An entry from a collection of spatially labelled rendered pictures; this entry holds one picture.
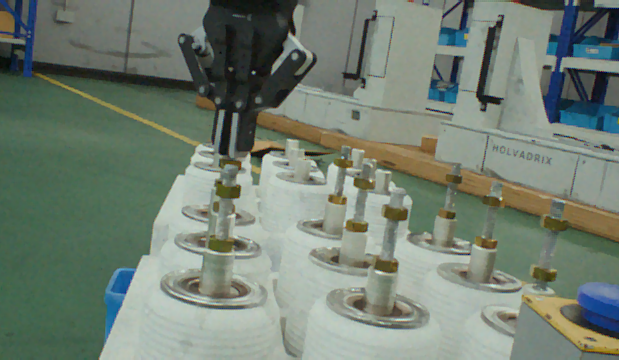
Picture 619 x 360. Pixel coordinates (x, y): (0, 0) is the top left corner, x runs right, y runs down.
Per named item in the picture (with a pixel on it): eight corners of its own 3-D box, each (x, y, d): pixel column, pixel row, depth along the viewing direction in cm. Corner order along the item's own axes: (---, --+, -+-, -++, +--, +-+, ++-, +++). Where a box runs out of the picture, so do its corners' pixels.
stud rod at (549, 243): (529, 295, 55) (550, 197, 54) (542, 298, 55) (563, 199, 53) (532, 299, 54) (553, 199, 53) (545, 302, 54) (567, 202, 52)
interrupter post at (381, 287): (396, 320, 52) (404, 276, 52) (363, 317, 52) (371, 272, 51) (389, 309, 54) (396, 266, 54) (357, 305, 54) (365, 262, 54)
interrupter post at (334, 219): (328, 229, 78) (333, 199, 77) (347, 235, 77) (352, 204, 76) (315, 232, 76) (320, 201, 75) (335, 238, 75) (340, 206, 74)
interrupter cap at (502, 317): (583, 329, 57) (585, 321, 57) (584, 361, 50) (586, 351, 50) (485, 305, 59) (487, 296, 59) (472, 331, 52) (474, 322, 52)
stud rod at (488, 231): (489, 265, 66) (506, 183, 64) (480, 265, 65) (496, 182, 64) (483, 262, 67) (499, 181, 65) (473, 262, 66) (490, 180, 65)
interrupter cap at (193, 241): (161, 236, 65) (162, 229, 65) (238, 238, 69) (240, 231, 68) (192, 262, 58) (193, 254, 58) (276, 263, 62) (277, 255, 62)
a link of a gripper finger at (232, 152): (231, 112, 60) (226, 157, 61) (238, 113, 60) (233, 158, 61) (246, 113, 62) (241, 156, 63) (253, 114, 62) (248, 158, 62)
